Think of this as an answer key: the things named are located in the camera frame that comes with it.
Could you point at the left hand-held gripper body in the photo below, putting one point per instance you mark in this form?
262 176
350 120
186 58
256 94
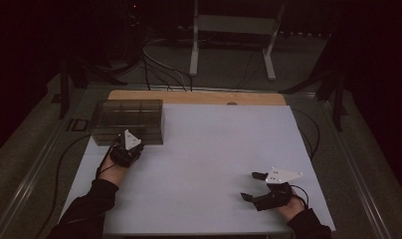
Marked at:
127 154

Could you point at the black tripod stand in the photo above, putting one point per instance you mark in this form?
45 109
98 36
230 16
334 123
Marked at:
337 99
64 93

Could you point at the metal floor rail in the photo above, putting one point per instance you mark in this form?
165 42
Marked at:
26 186
358 179

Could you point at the white table mat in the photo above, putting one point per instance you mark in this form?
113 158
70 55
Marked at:
202 149

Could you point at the white metal stand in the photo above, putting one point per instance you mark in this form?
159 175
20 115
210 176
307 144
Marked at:
235 24

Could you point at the black floor socket frame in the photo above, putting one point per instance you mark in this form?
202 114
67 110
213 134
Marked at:
70 125

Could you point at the person's left hand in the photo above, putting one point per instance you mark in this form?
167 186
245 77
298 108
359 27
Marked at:
112 174

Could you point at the smoky transparent drawer box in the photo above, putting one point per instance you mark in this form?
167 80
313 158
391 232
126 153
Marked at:
127 116

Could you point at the dark equipment rack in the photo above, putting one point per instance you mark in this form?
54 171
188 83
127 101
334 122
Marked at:
133 30

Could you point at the person's right hand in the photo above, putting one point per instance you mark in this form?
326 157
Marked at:
292 210

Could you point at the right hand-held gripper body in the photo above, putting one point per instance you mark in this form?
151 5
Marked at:
280 175

